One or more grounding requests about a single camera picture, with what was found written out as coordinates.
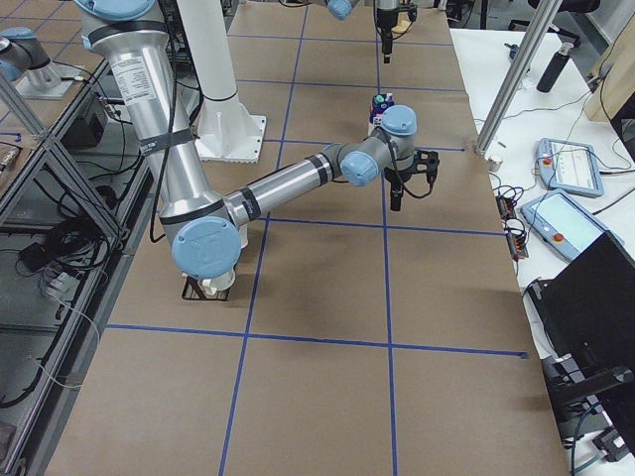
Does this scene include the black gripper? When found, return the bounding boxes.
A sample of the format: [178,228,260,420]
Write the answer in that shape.
[385,168,408,212]
[377,8,397,63]

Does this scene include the white milk carton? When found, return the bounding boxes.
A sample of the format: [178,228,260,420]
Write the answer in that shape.
[368,92,395,133]

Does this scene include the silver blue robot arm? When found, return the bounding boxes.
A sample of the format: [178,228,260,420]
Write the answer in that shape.
[317,0,418,64]
[76,1,417,280]

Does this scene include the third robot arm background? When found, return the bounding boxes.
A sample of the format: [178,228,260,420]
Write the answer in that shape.
[1,27,70,100]

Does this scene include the black power strip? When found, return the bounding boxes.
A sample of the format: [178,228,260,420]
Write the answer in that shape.
[496,195,529,262]

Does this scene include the teach pendant near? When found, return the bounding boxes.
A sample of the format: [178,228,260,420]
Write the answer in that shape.
[520,189,609,262]

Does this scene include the teach pendant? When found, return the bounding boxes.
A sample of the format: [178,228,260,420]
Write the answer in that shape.
[536,138,604,197]
[520,189,609,262]

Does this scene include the black water bottle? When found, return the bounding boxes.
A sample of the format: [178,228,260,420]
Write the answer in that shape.
[536,42,573,93]

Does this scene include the teach pendant far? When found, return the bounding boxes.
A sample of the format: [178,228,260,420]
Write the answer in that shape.
[536,138,604,197]

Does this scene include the white stacked bowls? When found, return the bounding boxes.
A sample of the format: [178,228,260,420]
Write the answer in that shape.
[197,270,235,298]

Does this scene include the black laptop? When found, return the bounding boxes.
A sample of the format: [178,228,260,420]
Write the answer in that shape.
[525,231,635,368]

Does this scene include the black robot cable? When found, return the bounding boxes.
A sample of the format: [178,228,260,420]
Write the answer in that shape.
[386,143,438,199]

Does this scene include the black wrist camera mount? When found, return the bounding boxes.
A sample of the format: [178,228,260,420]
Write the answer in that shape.
[413,150,441,184]

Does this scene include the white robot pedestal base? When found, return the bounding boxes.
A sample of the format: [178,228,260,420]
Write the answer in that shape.
[178,0,267,163]

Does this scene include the black wire dish rack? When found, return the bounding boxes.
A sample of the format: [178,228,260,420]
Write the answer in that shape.
[181,276,230,301]

